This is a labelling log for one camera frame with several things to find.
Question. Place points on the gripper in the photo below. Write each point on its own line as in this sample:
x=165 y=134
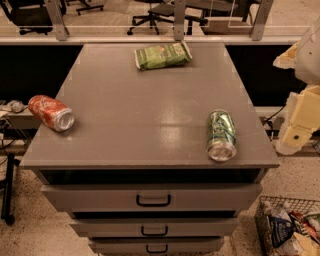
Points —
x=309 y=61

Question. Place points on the green soda can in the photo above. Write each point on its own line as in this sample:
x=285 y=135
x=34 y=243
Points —
x=221 y=136

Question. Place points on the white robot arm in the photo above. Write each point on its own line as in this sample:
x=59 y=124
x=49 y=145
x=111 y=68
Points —
x=307 y=62

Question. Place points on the green jalapeno chip bag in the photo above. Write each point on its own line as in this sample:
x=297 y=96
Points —
x=162 y=56

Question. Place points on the dark blue snack bag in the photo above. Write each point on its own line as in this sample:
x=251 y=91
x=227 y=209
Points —
x=281 y=230

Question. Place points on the red snack bag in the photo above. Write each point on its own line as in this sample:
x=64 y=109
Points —
x=307 y=224

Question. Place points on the yellow snack bag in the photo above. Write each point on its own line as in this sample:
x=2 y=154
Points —
x=307 y=247

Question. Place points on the red soda can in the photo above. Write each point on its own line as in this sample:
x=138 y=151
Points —
x=51 y=112

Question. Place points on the black office chair centre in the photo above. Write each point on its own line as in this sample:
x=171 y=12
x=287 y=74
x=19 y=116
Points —
x=159 y=11

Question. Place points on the black office chair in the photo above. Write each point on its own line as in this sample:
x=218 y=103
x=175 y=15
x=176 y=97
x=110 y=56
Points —
x=159 y=11
x=28 y=15

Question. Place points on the grey drawer cabinet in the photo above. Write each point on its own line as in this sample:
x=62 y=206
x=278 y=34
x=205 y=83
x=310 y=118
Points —
x=145 y=133

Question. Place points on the crumpled grey cloth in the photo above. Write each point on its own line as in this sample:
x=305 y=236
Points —
x=15 y=106

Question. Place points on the black office chair left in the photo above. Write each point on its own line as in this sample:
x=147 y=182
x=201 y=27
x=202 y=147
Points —
x=28 y=15

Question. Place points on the black stand leg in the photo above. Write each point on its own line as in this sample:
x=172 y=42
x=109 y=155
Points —
x=6 y=186

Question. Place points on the wire basket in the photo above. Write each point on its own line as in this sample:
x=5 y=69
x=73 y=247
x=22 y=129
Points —
x=302 y=206

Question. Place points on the top drawer black handle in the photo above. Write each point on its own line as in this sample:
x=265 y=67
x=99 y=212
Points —
x=153 y=201

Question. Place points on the drawer black handle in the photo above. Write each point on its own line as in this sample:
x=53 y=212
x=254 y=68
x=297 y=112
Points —
x=156 y=249
x=153 y=201
x=154 y=232

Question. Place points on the middle drawer black handle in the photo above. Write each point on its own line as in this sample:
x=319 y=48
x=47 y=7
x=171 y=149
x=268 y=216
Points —
x=154 y=232

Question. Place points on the bottom drawer black handle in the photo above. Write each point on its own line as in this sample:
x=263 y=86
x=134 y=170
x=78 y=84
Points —
x=156 y=249

